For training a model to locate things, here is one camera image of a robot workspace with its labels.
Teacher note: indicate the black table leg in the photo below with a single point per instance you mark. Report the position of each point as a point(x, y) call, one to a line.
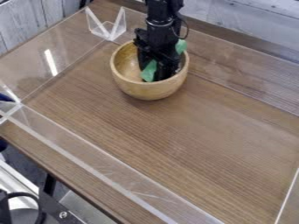
point(50, 185)

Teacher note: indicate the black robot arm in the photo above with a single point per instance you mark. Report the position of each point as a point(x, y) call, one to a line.
point(163, 9)

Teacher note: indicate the clear acrylic barrier wall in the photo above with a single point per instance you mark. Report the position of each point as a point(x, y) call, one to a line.
point(121, 191)

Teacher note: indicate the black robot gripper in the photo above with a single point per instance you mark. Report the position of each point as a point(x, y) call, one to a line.
point(155, 43)

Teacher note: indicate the green rectangular block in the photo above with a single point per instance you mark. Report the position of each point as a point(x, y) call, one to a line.
point(151, 68)

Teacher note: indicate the brown wooden bowl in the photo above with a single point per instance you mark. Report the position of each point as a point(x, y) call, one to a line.
point(126, 73)

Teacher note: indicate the black metal base bracket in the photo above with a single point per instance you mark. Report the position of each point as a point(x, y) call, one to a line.
point(56, 213)

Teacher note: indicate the clear acrylic corner bracket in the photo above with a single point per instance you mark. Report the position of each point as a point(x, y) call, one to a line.
point(107, 30)

